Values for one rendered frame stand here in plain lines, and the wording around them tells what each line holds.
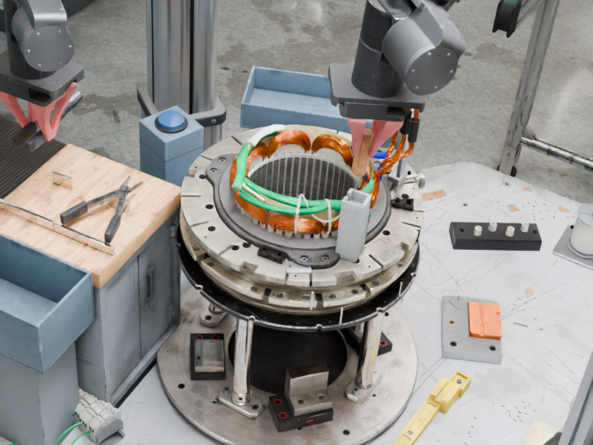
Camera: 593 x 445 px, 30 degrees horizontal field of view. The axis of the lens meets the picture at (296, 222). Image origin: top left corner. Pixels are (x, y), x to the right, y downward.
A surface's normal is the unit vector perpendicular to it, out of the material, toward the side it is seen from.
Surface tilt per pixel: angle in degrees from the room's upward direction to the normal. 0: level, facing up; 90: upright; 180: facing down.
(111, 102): 0
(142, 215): 0
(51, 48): 89
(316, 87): 90
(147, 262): 90
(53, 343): 90
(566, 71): 0
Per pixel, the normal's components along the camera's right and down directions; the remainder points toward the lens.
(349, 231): -0.41, 0.57
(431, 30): -0.73, -0.24
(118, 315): 0.89, 0.35
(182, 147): 0.64, 0.54
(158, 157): -0.76, 0.38
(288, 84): -0.14, 0.64
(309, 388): 0.32, 0.64
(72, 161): 0.07, -0.75
